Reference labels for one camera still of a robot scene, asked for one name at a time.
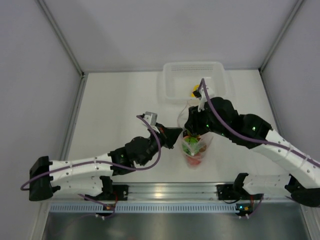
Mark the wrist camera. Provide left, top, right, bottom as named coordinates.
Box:
left=142, top=111, right=158, bottom=127
left=196, top=86, right=216, bottom=112

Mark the white slotted cable duct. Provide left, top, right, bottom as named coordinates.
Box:
left=49, top=202, right=251, bottom=214

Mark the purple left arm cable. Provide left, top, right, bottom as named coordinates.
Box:
left=20, top=114, right=162, bottom=192

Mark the white plastic basket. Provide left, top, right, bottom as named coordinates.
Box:
left=162, top=61, right=231, bottom=104

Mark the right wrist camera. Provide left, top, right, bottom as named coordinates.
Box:
left=196, top=86, right=216, bottom=112

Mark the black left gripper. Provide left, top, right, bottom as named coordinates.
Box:
left=139, top=122, right=183, bottom=166

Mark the yellow fake pepper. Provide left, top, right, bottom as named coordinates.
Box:
left=190, top=84, right=199, bottom=98

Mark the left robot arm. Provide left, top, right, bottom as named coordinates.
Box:
left=27, top=124, right=183, bottom=202

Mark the green fake apple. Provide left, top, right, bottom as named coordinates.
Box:
left=181, top=136, right=199, bottom=156

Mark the clear zip top bag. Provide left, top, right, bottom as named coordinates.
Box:
left=177, top=100, right=214, bottom=169

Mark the aluminium frame rail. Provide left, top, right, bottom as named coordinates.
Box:
left=37, top=0, right=87, bottom=81

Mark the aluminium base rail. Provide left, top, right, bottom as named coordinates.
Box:
left=112, top=181, right=312, bottom=202

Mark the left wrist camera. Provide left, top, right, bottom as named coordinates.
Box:
left=142, top=111, right=158, bottom=127

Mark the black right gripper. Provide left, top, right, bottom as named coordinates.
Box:
left=185, top=104, right=230, bottom=139

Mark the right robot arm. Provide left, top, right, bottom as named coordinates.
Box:
left=184, top=97, right=320, bottom=208

